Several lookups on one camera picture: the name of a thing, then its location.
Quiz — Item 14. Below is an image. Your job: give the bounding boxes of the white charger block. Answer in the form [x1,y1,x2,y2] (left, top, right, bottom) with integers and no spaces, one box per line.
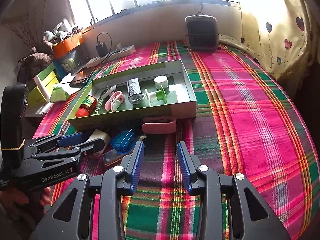
[87,129,111,158]

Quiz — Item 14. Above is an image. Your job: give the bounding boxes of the blue translucent case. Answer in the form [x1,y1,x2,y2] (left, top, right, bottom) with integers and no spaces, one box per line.
[110,126,136,154]

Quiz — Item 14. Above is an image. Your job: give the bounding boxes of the red lid small jar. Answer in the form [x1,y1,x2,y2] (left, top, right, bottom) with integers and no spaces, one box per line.
[75,95,97,118]

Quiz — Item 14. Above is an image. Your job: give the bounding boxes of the pink clip holder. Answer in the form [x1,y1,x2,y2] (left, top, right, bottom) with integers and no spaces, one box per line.
[142,116,176,134]

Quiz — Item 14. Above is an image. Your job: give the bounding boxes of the pink white cable winder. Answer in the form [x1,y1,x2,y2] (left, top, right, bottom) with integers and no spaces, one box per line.
[105,91,125,112]

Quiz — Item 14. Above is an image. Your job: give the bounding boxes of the black remote device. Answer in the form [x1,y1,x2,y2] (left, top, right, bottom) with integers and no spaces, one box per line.
[127,78,143,105]

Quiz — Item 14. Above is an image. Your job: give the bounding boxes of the white round small bottle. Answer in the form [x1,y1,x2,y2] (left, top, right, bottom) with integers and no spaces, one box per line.
[154,75,170,95]

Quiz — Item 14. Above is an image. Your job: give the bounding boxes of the green tissue pack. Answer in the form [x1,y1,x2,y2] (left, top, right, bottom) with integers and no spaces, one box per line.
[50,86,69,103]

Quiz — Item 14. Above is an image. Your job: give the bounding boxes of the white paper sheet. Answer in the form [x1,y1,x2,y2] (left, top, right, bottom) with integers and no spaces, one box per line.
[54,82,85,95]

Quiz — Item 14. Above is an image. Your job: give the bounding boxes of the black white round gadget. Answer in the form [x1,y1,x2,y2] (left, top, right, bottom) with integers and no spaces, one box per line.
[100,85,117,99]

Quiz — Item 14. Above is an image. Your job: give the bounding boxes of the black smartphone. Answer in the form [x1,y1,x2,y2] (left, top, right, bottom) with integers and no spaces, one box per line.
[69,68,93,87]

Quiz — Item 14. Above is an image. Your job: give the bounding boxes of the yellow green boxes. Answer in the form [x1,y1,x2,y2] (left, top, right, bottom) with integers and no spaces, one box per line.
[28,63,59,107]

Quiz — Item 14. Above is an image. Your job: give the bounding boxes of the plaid bed cover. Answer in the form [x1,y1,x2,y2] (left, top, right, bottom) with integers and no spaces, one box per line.
[34,39,317,240]

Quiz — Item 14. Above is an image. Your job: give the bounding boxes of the white green spool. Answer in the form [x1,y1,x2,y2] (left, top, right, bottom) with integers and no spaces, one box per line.
[145,85,167,106]

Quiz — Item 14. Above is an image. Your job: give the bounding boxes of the green cardboard box tray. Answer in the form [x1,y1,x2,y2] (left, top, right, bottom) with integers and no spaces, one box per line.
[67,60,196,131]

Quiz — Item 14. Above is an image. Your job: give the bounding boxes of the brown cloth bag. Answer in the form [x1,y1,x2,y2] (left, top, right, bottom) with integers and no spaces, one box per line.
[15,36,54,84]

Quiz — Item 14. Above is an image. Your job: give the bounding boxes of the orange storage bin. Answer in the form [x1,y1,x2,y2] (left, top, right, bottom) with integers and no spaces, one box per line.
[53,33,84,59]

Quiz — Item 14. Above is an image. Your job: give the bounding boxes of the black power adapter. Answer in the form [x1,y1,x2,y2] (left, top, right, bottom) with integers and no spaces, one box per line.
[95,41,109,57]

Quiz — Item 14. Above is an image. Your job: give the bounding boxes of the white power strip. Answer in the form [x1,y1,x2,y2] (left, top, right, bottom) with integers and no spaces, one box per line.
[86,45,136,68]

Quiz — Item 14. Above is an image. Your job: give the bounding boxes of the small grey fan heater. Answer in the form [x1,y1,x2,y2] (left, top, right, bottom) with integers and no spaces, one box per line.
[184,12,219,51]

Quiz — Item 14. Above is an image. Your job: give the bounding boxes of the heart pattern curtain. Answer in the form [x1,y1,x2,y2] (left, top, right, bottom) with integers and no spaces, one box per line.
[237,0,316,81]

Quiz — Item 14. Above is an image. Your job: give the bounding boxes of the black charging cable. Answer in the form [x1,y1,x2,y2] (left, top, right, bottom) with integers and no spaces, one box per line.
[60,31,121,87]

